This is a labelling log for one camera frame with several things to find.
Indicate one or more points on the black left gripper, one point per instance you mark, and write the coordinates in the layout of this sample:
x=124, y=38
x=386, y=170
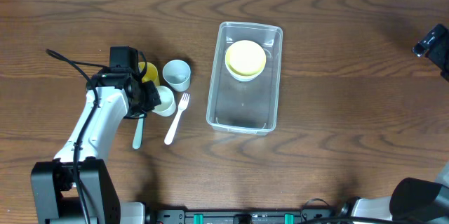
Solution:
x=153, y=99

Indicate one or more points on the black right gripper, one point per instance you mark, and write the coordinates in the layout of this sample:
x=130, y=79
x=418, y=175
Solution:
x=431, y=43

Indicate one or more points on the yellow cup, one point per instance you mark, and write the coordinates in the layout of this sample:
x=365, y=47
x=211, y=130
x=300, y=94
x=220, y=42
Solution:
x=151, y=73

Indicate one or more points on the white cup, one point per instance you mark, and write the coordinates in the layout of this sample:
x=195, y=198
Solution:
x=167, y=98

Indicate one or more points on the mint green spoon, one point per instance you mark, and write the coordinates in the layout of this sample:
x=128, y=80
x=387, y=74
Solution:
x=137, y=140

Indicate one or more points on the grey cup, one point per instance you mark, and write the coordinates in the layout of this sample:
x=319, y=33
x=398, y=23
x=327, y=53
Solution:
x=177, y=74

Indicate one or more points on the white bowl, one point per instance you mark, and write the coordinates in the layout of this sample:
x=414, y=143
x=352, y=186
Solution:
x=244, y=78

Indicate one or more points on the yellow bowl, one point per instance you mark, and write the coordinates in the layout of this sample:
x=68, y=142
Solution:
x=245, y=57

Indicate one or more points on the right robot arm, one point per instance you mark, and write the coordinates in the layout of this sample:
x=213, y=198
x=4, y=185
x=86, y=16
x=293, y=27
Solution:
x=413, y=200

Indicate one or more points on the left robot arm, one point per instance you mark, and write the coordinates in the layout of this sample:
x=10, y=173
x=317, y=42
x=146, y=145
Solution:
x=75, y=187

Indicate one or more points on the clear plastic container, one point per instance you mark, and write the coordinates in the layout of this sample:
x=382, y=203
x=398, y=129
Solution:
x=241, y=103

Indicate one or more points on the white plastic fork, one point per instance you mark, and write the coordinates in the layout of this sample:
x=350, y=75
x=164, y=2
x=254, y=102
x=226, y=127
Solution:
x=182, y=106

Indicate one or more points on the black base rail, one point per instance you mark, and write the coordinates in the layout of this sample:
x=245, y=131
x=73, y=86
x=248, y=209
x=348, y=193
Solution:
x=182, y=215

